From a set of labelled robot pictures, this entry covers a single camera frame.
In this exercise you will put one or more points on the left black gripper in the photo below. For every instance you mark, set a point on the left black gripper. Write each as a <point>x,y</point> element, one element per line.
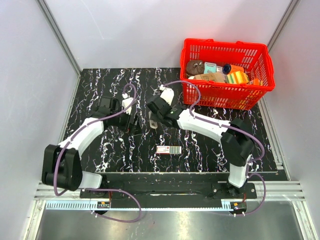
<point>129,127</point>

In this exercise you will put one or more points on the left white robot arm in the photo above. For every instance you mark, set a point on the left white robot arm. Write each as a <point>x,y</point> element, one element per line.
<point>62,166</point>

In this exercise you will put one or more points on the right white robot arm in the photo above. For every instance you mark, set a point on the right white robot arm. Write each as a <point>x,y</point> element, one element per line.
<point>237,147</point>

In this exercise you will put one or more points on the brown round item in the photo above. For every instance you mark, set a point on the brown round item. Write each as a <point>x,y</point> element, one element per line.
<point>195,67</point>

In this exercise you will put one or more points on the teal white box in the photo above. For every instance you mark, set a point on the teal white box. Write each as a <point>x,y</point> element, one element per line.
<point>210,67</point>

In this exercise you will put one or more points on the brown cardboard box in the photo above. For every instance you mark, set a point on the brown cardboard box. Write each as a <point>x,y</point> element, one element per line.
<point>216,77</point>

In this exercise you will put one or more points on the red plastic basket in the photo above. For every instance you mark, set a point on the red plastic basket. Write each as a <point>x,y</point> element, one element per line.
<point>253,57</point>

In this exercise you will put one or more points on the orange bottle blue cap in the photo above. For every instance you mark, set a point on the orange bottle blue cap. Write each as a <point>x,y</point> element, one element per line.
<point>230,68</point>

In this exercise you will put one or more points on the yellow green sticky notes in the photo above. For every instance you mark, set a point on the yellow green sticky notes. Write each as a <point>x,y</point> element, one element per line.
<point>238,78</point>

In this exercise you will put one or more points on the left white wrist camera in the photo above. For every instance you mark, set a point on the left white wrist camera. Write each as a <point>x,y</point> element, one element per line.
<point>127,103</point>

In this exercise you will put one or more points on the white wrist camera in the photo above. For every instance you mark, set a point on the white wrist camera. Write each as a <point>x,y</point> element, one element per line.
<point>167,94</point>
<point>127,103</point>

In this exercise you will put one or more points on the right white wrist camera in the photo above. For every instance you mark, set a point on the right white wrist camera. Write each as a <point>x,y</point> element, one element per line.
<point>167,94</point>

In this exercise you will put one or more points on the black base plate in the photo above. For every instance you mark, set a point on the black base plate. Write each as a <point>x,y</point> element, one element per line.
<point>166,202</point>

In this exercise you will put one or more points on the aluminium frame rail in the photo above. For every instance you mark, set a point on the aluminium frame rail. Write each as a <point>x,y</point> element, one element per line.
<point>220,190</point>

